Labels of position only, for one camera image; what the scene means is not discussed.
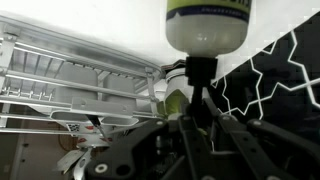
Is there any green white pump bottle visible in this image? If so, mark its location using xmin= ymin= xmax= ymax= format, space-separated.
xmin=165 ymin=0 xmax=254 ymax=116

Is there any metal utensil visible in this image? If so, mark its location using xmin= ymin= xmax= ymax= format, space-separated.
xmin=54 ymin=147 xmax=93 ymax=180

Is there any white bottle with green label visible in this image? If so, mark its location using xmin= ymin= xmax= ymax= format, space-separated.
xmin=161 ymin=59 xmax=192 ymax=120

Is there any metal dish rack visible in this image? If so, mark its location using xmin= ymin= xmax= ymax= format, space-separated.
xmin=0 ymin=14 xmax=167 ymax=135

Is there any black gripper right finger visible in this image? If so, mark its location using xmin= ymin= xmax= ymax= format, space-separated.
xmin=199 ymin=96 xmax=320 ymax=180

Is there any grey plastic container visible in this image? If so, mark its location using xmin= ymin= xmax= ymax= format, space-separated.
xmin=54 ymin=62 xmax=100 ymax=102
xmin=99 ymin=74 xmax=137 ymax=102

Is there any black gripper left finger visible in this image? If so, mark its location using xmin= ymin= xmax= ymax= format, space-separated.
xmin=84 ymin=114 xmax=202 ymax=180

